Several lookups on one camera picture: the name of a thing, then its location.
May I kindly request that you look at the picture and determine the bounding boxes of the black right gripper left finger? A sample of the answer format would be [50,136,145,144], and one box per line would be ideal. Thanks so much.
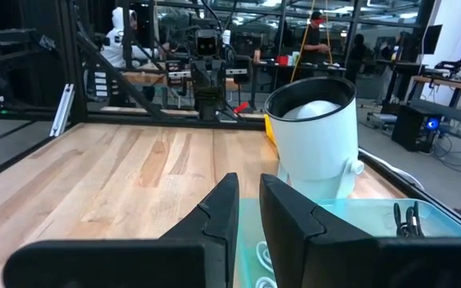
[2,172,240,288]

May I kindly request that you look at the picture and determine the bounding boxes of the wooden background table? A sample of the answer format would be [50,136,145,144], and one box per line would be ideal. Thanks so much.
[412,74,461,117]
[120,67,255,87]

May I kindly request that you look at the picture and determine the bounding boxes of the green translucent plastic bin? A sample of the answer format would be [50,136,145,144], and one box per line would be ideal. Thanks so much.
[232,198,461,288]

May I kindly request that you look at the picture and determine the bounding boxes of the clear round bowl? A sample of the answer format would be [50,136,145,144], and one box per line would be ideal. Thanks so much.
[264,75,366,201]

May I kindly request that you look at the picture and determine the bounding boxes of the yellow plastic bin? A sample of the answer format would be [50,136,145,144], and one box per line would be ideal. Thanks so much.
[263,114,278,147]

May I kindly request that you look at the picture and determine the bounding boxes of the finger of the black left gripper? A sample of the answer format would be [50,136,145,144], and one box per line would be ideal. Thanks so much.
[192,59,210,99]
[209,59,226,99]

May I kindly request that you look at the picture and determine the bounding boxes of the black cable with red tie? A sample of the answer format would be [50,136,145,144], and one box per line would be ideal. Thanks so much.
[391,201,426,238]

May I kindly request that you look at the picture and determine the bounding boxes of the white cable bundle black tie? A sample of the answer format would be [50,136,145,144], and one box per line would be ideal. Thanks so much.
[253,239,279,288]

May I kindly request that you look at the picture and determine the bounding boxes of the person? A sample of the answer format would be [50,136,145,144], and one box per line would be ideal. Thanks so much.
[344,34,370,81]
[100,6,163,69]
[300,10,331,79]

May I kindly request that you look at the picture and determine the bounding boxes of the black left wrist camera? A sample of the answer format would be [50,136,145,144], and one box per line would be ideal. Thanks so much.
[195,28,220,58]

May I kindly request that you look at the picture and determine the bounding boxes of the silver aluminium bar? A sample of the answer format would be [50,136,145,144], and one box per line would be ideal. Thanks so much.
[49,82,74,138]

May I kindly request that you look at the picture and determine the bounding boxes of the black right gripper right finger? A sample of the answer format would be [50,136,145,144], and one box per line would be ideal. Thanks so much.
[259,174,461,288]

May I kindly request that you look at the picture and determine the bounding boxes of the black computer blue light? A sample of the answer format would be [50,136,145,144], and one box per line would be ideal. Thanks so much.
[392,104,442,153]

